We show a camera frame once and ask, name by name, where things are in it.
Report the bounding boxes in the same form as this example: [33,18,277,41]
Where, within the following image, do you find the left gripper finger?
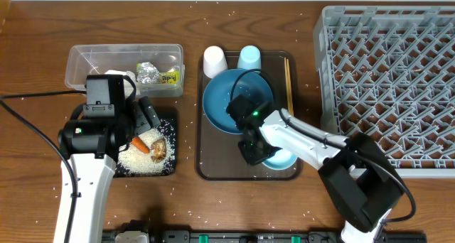
[133,100,151,136]
[138,97,161,128]

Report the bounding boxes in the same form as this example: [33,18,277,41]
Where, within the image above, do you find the orange carrot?
[131,136,150,154]

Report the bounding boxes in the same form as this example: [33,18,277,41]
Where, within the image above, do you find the brown food scrap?
[151,138,167,163]

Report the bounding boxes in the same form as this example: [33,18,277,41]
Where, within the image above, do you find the dark blue plate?
[203,69,274,134]

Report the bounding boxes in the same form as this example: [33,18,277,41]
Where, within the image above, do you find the green yellow snack wrapper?
[159,70,180,85]

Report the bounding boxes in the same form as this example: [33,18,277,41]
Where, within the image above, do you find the aluminium foil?
[136,62,159,85]

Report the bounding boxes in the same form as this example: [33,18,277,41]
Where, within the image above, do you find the white napkin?
[105,70,137,84]

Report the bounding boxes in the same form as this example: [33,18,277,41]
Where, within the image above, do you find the light blue bowl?
[262,149,298,171]

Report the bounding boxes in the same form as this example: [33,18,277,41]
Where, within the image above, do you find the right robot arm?
[227,96,411,242]

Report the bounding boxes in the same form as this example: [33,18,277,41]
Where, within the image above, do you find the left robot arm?
[53,97,167,242]

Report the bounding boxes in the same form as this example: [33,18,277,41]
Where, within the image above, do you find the grey dishwasher rack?
[313,6,454,178]

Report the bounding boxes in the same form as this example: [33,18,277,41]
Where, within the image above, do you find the black tray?
[113,106,178,178]

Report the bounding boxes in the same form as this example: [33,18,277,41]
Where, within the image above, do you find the pile of rice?
[117,124,176,176]

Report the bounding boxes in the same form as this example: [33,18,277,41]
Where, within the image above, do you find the wooden chopstick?
[286,57,295,117]
[284,57,294,114]

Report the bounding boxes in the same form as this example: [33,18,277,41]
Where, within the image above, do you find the clear plastic container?
[65,43,185,97]

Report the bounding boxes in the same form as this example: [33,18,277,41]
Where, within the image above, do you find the dark brown serving tray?
[196,50,304,181]

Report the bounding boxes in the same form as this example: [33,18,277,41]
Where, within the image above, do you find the light blue plastic cup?
[237,45,262,70]

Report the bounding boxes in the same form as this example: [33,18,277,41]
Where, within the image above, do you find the white plastic cup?
[203,45,228,78]

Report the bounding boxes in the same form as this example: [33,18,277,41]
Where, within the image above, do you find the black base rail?
[102,220,427,243]

